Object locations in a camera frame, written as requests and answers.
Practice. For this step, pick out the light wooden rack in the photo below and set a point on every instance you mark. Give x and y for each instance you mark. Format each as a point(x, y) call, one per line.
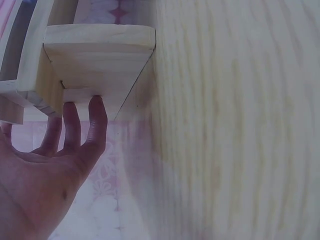
point(100, 60)

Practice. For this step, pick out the person's left hand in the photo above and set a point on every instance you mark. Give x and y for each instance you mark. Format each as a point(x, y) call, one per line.
point(37, 190)

